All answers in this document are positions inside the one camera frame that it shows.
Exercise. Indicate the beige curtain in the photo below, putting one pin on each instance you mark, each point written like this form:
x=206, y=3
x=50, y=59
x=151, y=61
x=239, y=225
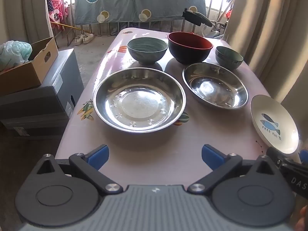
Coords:
x=21, y=9
x=272, y=41

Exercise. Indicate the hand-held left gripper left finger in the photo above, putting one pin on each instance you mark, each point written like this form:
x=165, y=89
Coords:
x=98, y=157

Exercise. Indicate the large steel plate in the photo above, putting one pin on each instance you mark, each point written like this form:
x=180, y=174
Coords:
x=139, y=101

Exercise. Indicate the pale green plastic bag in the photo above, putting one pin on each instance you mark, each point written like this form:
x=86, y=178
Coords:
x=12, y=53

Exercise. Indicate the grey-green bowl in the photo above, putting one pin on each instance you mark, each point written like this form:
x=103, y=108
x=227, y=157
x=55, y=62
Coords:
x=146, y=53

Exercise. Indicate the pink hanging clothes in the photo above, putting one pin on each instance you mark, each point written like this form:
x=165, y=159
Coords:
x=56, y=4

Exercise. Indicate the grey carton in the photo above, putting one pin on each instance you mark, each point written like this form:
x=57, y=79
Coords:
x=48, y=101

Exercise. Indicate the red and black bowl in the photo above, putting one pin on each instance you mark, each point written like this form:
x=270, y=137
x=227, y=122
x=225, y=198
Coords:
x=190, y=53

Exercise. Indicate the yellow stick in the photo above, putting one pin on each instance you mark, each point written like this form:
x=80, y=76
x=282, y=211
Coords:
x=65, y=25

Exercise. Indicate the person's right hand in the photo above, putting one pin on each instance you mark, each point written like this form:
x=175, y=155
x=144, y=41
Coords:
x=303, y=217

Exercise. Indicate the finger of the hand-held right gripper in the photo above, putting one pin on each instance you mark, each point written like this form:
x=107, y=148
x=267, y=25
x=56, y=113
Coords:
x=304, y=156
x=276, y=157

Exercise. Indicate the small steel plate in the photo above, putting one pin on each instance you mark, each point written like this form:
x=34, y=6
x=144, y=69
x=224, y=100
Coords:
x=214, y=86

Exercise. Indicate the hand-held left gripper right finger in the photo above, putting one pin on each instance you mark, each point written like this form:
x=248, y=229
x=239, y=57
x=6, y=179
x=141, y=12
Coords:
x=211, y=157

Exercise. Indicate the small dark green bowl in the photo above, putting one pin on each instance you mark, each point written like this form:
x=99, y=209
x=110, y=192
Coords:
x=228, y=60

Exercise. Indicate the cardboard box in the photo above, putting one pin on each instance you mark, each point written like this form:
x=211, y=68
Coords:
x=21, y=77

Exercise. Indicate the white shoe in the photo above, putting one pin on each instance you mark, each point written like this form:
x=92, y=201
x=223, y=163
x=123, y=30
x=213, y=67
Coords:
x=79, y=41
x=88, y=38

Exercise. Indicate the white fish print plate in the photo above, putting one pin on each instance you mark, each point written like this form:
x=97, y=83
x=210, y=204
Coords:
x=272, y=115

